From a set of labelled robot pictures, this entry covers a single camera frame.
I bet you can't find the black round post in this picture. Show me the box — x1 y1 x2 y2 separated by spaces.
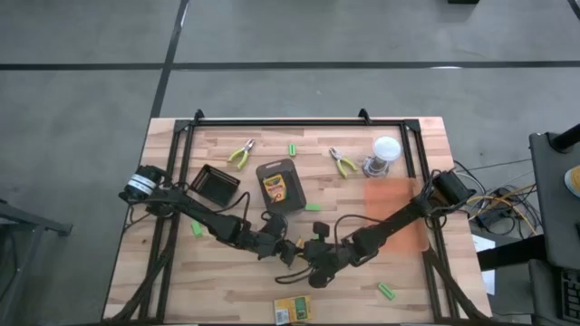
548 122 580 154

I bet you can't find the black plastic mesh basket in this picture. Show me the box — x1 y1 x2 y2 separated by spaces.
188 163 242 209

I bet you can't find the orange translucent plastic tray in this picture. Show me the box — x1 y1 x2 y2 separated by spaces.
364 177 430 254

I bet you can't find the black power strip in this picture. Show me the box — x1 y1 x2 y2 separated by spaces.
478 208 516 230

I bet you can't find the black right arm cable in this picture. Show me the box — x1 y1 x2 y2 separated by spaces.
333 213 384 244

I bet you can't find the black metal beam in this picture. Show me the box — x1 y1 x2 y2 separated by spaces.
476 234 547 272

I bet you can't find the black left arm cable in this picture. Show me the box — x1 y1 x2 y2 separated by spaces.
215 191 252 225

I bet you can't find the yellow floor cable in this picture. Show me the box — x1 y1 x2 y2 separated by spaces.
464 183 540 236

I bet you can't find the black computer keyboard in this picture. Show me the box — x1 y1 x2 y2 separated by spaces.
559 267 580 323

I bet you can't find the grey plastic handled bin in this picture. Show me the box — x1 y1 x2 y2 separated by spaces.
255 158 308 219

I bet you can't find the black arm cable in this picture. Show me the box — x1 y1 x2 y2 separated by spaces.
215 191 252 225
333 213 384 244

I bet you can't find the yellow tape roll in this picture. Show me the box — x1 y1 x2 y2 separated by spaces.
563 164 580 198

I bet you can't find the grey metal side table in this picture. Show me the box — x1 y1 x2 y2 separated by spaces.
528 130 580 272

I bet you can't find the dark grey desk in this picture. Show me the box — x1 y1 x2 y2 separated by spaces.
527 258 580 326

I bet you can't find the grey metal stand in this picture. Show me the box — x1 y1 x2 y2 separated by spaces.
0 198 73 326

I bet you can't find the white paper sheet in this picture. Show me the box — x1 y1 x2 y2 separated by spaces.
480 269 496 296
470 233 498 253

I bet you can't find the clear jar with white lid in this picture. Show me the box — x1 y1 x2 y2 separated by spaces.
361 135 403 178

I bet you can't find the black aluminium table frame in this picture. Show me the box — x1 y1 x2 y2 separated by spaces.
102 108 493 325

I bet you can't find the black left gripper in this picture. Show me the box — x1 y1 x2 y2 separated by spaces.
244 211 298 269

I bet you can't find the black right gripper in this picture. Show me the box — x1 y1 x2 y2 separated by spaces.
295 221 359 290

